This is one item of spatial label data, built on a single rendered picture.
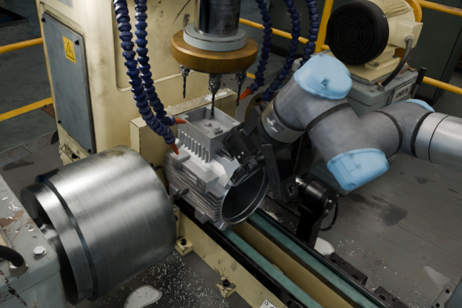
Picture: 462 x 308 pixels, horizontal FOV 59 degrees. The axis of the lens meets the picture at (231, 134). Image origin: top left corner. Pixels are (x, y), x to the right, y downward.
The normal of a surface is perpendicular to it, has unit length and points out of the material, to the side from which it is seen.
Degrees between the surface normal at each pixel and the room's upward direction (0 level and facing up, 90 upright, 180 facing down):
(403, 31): 90
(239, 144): 90
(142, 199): 43
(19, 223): 0
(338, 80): 30
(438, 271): 0
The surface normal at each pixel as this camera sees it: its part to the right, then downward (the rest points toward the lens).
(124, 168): 0.20, -0.76
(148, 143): 0.69, 0.44
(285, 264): -0.72, 0.32
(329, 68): 0.42, -0.50
